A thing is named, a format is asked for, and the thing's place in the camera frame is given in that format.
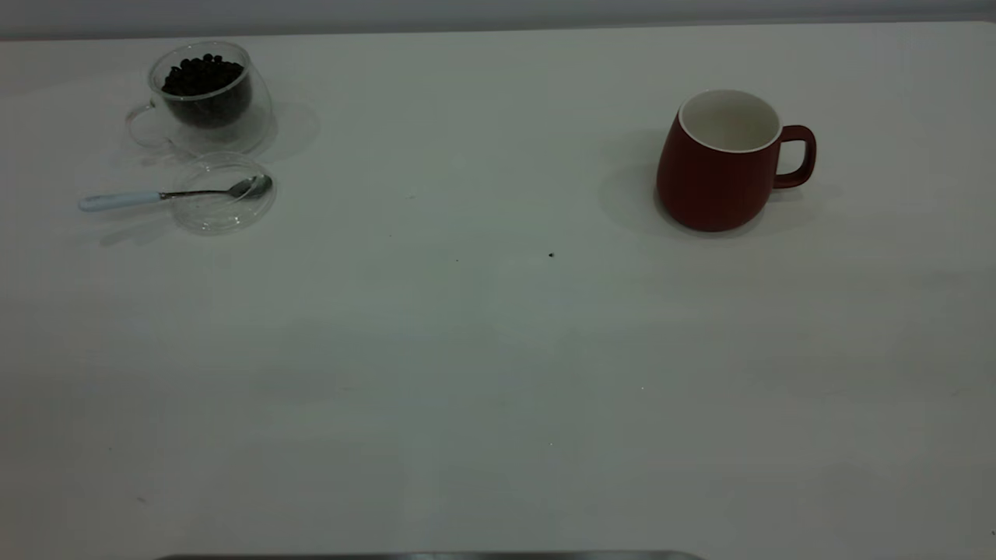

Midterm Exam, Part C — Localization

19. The red ceramic mug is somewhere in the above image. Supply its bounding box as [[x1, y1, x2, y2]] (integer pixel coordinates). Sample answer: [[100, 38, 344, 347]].
[[656, 89, 818, 233]]

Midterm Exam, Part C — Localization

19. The clear round glass lid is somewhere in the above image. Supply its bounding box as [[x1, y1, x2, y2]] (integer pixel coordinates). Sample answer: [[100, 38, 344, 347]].
[[170, 152, 278, 236]]

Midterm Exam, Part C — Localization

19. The dark coffee beans pile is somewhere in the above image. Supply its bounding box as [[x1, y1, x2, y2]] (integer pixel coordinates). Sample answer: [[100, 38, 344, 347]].
[[161, 53, 252, 129]]

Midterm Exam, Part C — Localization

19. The white-handled metal spoon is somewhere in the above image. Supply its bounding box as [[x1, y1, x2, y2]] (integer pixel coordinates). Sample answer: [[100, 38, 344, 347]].
[[78, 174, 273, 213]]

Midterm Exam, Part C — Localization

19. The clear glass cup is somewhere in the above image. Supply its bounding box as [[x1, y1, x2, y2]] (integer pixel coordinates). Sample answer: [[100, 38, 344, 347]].
[[124, 40, 275, 156]]

